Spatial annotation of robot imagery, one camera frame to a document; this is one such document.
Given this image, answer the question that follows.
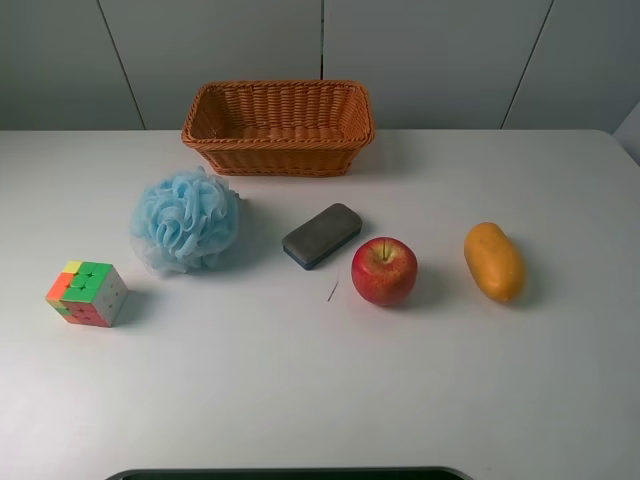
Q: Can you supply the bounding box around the brown wicker basket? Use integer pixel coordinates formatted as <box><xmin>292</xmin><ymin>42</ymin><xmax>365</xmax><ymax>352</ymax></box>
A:
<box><xmin>181</xmin><ymin>80</ymin><xmax>375</xmax><ymax>177</ymax></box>

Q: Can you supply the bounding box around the orange mango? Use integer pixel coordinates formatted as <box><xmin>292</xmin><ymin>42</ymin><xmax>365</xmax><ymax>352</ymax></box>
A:
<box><xmin>464</xmin><ymin>222</ymin><xmax>526</xmax><ymax>303</ymax></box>

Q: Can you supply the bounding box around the red apple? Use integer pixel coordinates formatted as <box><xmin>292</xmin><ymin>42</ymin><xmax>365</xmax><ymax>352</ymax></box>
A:
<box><xmin>351</xmin><ymin>237</ymin><xmax>418</xmax><ymax>307</ymax></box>

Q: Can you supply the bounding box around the colourful puzzle cube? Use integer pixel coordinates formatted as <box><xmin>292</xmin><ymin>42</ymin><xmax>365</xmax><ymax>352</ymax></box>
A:
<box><xmin>45</xmin><ymin>260</ymin><xmax>128</xmax><ymax>328</ymax></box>

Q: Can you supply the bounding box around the grey blue whiteboard eraser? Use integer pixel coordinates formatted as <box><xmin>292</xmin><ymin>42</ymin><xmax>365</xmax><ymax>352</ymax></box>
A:
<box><xmin>282</xmin><ymin>203</ymin><xmax>363</xmax><ymax>270</ymax></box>

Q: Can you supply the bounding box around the blue mesh bath loofah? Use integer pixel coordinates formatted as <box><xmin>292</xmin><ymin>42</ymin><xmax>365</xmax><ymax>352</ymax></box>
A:
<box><xmin>130</xmin><ymin>167</ymin><xmax>242</xmax><ymax>276</ymax></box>

